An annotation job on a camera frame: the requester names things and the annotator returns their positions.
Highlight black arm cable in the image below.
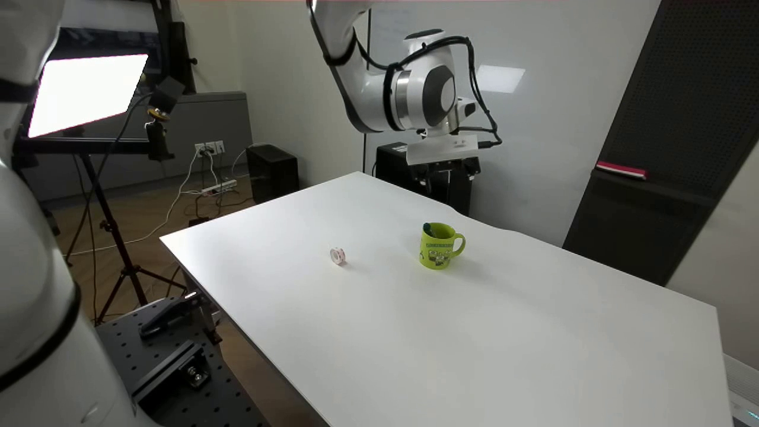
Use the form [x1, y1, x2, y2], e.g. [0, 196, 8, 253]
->
[306, 0, 506, 149]

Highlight black clamp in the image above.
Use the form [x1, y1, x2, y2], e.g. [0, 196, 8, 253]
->
[138, 290, 205, 343]

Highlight black equipment box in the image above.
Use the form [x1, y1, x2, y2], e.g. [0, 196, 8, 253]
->
[429, 155, 482, 219]

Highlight grey panel board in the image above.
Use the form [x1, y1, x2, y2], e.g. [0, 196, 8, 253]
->
[161, 91, 253, 180]

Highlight pink label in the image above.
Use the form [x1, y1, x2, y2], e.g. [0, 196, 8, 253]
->
[596, 158, 651, 183]

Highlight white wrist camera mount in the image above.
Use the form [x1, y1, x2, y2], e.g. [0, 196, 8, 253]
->
[404, 131, 482, 165]

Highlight black speaker box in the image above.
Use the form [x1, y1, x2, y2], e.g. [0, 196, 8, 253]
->
[245, 142, 302, 204]

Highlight black perforated breadboard plate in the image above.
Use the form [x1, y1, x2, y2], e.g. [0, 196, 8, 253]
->
[95, 293, 274, 427]

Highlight black camera on stand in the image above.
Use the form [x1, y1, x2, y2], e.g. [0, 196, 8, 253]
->
[142, 76, 186, 164]

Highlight tall black cabinet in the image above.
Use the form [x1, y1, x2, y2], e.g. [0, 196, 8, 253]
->
[563, 0, 759, 286]

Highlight white power cable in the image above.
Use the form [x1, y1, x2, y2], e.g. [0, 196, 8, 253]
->
[116, 149, 220, 251]

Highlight bright studio light panel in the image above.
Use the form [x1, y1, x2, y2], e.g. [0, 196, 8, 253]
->
[21, 50, 151, 142]

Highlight black tripod stand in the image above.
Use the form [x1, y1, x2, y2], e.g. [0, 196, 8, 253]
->
[57, 149, 193, 328]

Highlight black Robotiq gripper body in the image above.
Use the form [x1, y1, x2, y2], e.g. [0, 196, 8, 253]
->
[374, 139, 437, 189]

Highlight green mug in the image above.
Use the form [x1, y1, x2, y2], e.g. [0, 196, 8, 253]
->
[417, 221, 468, 273]

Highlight white wall power outlet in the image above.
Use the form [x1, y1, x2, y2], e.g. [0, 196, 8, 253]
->
[193, 139, 229, 158]

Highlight white power strip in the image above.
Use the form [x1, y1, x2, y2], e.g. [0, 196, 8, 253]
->
[199, 177, 240, 200]

